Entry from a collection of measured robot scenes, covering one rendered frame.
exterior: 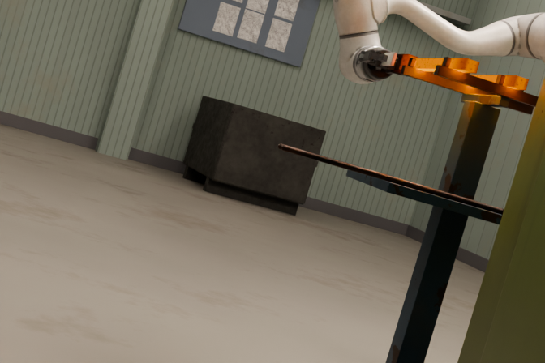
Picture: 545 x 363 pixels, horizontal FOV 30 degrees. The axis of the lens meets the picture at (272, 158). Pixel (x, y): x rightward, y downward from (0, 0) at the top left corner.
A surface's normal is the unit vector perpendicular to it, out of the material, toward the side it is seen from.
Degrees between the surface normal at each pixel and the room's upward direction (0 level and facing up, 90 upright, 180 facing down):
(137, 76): 90
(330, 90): 90
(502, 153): 90
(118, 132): 90
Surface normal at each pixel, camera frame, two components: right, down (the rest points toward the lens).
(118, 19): 0.26, 0.11
